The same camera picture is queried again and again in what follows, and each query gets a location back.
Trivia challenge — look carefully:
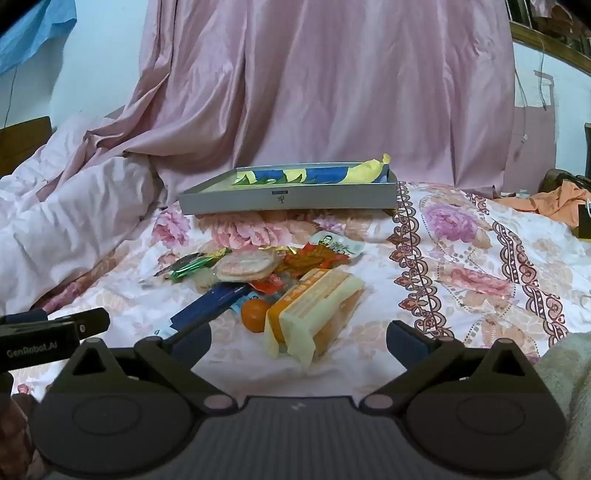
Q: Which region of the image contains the round biscuit clear packet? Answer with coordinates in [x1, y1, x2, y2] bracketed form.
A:
[215, 251, 282, 283]

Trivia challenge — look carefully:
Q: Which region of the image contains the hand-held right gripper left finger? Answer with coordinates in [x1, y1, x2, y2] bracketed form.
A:
[55, 323, 238, 414]

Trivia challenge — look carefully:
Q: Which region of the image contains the wooden frame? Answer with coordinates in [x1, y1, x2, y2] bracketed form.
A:
[508, 0, 591, 77]

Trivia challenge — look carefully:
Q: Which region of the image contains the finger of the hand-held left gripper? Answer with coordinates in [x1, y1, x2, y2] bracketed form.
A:
[0, 310, 48, 325]
[45, 308, 112, 340]

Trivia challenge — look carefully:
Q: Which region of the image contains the yellow crumpled paper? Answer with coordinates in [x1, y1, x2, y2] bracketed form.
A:
[323, 154, 392, 184]

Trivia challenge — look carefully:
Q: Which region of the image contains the yellow green cracker packet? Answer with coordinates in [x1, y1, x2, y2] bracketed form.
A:
[167, 249, 232, 281]

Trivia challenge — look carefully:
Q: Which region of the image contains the orange red snack packet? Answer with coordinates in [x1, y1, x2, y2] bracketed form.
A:
[283, 244, 348, 278]

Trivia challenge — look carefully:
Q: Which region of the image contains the clear packet with orange strip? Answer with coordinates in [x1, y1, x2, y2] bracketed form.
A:
[250, 272, 289, 296]

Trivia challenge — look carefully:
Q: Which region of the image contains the dark blue long packet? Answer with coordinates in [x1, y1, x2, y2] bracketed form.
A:
[170, 281, 252, 334]

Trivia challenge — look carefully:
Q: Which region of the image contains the small tangerine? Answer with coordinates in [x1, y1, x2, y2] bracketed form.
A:
[241, 299, 271, 334]

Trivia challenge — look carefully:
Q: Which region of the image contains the orange cloth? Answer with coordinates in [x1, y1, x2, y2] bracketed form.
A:
[496, 180, 591, 232]

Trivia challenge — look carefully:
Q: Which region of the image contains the cream fuzzy cloth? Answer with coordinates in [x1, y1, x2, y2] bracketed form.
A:
[536, 330, 591, 480]

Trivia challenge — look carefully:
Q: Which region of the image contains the light blue snack pouch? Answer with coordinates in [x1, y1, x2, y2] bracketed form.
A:
[308, 231, 365, 259]

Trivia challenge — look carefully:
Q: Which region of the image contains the floral bedsheet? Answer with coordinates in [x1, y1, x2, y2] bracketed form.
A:
[0, 182, 591, 462]

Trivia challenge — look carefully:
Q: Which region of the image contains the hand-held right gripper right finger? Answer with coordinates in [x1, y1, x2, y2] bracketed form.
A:
[360, 320, 539, 414]

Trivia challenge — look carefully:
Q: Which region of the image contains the pink curtain sheet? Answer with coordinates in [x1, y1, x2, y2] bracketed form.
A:
[69, 0, 515, 199]

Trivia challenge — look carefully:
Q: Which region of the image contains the black cable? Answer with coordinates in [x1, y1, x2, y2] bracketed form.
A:
[4, 65, 19, 127]

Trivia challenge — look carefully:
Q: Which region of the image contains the grey shallow box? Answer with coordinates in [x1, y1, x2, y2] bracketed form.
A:
[178, 161, 399, 216]

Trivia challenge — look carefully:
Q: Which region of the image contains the wooden headboard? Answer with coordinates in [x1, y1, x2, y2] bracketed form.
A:
[0, 115, 52, 178]

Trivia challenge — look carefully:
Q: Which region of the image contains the pale pink quilt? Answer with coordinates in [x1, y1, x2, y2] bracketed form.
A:
[0, 113, 162, 305]

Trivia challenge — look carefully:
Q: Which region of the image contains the blue cloth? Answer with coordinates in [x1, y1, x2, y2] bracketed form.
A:
[0, 0, 77, 75]

